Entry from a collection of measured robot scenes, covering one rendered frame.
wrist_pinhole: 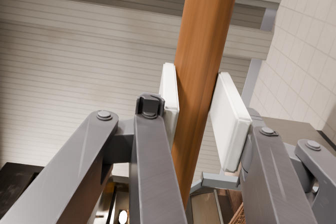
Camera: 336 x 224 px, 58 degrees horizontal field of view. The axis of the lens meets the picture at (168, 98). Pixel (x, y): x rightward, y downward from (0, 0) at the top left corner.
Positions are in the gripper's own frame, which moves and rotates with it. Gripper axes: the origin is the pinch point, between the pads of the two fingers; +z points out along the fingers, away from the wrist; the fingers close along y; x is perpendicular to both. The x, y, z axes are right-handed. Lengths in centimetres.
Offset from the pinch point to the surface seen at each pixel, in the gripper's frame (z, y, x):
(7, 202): 120, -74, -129
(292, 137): 145, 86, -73
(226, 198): 147, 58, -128
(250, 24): 318, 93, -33
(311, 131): 157, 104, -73
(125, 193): 149, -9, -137
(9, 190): 129, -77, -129
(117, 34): 305, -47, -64
